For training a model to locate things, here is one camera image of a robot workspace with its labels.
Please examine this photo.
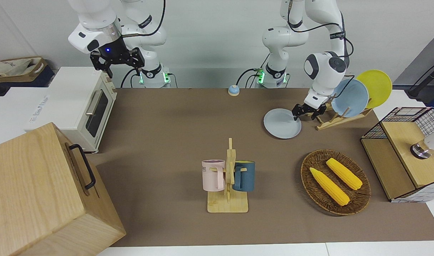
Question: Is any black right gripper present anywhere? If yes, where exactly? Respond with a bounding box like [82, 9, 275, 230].
[90, 49, 145, 79]

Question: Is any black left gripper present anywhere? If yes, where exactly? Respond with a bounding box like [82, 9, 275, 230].
[292, 102, 326, 122]

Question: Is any gray round plate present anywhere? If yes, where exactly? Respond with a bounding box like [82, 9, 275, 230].
[263, 108, 302, 139]

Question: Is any wooden plate rack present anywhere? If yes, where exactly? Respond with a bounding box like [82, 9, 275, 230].
[315, 97, 374, 131]

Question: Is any light blue plate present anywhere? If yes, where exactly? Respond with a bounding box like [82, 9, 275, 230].
[331, 79, 369, 118]

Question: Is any yellow plate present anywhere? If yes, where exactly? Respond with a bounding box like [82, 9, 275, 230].
[356, 70, 393, 109]

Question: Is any white toaster oven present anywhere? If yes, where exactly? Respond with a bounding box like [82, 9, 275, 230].
[24, 66, 118, 154]

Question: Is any yellow corn cob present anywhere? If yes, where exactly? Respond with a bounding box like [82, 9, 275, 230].
[326, 158, 363, 191]
[309, 167, 350, 207]

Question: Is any dark navy box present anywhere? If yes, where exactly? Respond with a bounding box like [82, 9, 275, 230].
[0, 66, 56, 96]

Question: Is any brown wicker basket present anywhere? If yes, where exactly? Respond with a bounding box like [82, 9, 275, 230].
[301, 149, 371, 216]

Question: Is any brown paper bag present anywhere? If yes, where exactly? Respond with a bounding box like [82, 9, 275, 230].
[0, 56, 49, 84]

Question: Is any dark teal mug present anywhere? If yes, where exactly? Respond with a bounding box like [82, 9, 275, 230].
[233, 161, 256, 192]

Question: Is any white cloth bag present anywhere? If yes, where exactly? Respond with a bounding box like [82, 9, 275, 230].
[0, 59, 36, 77]

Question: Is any pink mug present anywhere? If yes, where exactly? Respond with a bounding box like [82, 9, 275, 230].
[202, 159, 226, 192]

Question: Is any wooden mug tree stand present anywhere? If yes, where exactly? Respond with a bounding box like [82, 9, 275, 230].
[207, 138, 249, 213]

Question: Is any black tripod pole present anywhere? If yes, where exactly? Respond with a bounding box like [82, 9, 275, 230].
[408, 59, 434, 98]

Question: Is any gray partition panel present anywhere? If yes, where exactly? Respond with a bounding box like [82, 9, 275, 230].
[393, 27, 434, 94]

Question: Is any wooden drawer cabinet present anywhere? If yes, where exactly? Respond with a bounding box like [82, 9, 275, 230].
[0, 122, 127, 256]

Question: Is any black base power cable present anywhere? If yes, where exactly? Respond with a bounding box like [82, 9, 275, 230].
[121, 68, 138, 88]
[237, 68, 262, 88]

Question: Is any metal oven door handle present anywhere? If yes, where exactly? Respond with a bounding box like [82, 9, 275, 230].
[85, 90, 104, 116]

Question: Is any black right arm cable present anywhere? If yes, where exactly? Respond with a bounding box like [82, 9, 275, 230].
[122, 0, 166, 38]

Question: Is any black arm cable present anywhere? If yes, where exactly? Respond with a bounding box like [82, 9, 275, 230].
[287, 0, 355, 77]
[122, 0, 166, 38]

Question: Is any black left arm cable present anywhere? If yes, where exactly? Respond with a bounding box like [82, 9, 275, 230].
[287, 0, 355, 77]

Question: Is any wire and wood shelf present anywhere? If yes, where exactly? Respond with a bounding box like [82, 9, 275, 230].
[360, 107, 434, 203]

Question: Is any black cabinet handle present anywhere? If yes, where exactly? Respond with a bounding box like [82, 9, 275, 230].
[68, 144, 96, 190]

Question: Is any white silver camera device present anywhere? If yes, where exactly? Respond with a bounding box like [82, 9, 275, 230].
[410, 136, 434, 160]

